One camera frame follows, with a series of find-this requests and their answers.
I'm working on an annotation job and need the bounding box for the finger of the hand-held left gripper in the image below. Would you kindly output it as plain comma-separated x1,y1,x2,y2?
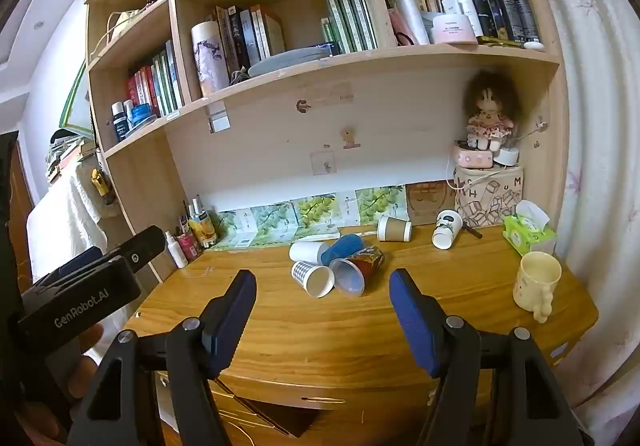
32,246,106,291
102,225,167,273

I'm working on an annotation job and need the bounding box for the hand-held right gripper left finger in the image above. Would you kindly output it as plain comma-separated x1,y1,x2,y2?
66,269,258,446

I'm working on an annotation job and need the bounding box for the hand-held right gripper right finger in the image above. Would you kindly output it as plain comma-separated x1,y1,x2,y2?
389,268,583,446

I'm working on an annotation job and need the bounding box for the red patterned paper cup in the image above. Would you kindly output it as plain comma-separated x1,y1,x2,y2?
329,246,385,297

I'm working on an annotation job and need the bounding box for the checkered paper cup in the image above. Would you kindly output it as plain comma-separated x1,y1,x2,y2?
291,260,335,299

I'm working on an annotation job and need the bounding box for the brown paper cup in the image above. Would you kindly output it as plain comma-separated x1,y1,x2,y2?
376,215,413,243

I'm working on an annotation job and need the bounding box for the white green-print paper cup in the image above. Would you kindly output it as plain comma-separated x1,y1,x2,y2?
432,209,464,249

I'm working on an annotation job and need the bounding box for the plain white paper cup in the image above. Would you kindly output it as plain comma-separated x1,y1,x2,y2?
289,241,326,264

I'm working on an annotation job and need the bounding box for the blue paper cup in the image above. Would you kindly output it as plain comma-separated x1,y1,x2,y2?
320,234,365,265

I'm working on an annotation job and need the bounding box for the person's left hand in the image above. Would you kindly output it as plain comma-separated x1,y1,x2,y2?
15,323,108,442

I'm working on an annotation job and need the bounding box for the white spray bottle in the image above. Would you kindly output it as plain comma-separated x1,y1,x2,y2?
165,230,189,269

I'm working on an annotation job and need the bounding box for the white cloth cover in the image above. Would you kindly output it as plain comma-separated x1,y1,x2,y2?
25,159,138,322

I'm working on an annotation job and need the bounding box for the red cosmetic bottle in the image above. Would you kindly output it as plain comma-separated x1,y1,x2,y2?
176,219,202,263

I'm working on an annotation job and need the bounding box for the yellow cosmetic bottle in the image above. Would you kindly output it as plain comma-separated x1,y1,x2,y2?
187,196,219,249

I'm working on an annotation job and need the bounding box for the wooden bookshelf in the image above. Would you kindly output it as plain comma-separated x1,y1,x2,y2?
84,0,571,283

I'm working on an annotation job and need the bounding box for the yellow toy figure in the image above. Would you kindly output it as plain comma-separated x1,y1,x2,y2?
91,169,112,198

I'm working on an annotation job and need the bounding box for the stack of papers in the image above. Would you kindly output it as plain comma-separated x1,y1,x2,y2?
45,129,101,184

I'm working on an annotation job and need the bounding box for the brown cardboard box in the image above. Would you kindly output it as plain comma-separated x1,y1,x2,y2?
406,181,458,226

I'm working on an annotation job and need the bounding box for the dark small bottle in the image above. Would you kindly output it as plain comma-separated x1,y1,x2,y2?
111,102,132,143

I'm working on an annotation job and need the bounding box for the cream ceramic mug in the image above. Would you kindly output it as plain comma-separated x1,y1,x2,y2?
513,251,563,324

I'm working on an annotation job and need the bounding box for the blue jar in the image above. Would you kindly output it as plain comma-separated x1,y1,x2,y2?
131,104,159,126

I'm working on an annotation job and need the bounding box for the block-print storage box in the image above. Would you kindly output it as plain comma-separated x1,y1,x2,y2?
454,164,525,228

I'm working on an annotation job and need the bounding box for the green tissue box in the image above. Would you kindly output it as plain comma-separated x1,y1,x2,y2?
503,199,557,256

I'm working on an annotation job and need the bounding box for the row of red green books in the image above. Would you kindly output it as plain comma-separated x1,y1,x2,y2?
125,40,186,119

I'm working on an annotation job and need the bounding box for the green framed board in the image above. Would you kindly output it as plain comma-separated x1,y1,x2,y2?
58,57,93,132

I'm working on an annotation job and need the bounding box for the pink speaker box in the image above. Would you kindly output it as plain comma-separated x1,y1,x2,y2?
454,141,495,171

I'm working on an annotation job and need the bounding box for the clear adhesive hook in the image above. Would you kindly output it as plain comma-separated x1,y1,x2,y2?
310,151,337,176

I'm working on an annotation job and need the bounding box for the white printed cylinder tube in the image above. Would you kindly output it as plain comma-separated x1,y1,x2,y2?
191,20,231,98

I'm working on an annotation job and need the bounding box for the brown-haired doll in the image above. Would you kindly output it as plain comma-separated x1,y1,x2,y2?
462,69,523,152

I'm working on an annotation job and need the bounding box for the beige canvas bag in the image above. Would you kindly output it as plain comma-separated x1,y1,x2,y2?
91,10,146,58

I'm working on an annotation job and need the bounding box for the grey plate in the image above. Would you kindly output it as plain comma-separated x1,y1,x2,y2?
247,48,333,78

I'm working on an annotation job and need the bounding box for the row of dark books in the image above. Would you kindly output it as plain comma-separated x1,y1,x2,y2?
215,3,287,77

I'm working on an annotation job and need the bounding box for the white floral curtain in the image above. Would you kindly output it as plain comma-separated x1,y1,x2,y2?
515,0,640,427

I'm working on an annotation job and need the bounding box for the pink cream jar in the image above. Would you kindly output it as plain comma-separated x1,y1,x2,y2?
431,14,478,45

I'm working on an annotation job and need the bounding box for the white translucent tube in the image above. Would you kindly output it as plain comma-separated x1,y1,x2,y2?
390,0,431,46

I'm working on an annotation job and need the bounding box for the black cosmetic bottle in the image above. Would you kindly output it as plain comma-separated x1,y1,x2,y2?
471,0,498,38
509,0,542,44
490,0,523,42

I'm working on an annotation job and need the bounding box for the white lotion bottle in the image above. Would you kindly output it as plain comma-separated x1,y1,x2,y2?
448,0,485,38

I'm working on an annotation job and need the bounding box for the white cable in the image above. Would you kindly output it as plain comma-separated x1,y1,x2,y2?
445,123,548,192

